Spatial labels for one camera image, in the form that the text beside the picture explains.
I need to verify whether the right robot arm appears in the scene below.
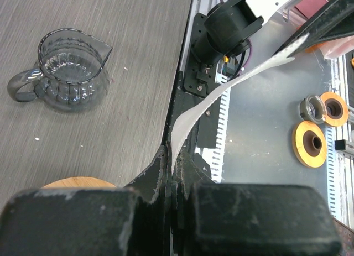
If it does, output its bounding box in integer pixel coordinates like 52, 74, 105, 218
191, 0, 353, 66

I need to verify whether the smoky glass coffee server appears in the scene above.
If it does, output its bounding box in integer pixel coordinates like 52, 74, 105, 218
7, 28, 112, 112

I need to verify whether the spare wooden stand ring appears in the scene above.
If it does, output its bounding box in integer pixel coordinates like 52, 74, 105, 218
292, 121, 328, 169

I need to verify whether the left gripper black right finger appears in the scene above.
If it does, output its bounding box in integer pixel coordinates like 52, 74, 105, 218
172, 150, 341, 255

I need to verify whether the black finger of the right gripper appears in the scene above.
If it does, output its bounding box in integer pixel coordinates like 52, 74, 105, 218
277, 0, 353, 56

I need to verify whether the white slotted cable duct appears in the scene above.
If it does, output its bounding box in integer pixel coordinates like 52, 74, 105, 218
194, 89, 231, 183

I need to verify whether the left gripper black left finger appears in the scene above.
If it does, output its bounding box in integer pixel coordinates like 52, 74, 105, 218
1, 144, 171, 255

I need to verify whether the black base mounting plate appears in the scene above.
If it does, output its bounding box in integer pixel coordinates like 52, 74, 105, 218
162, 12, 230, 190

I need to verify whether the white paper coffee filter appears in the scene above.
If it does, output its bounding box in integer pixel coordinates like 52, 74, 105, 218
171, 33, 310, 170

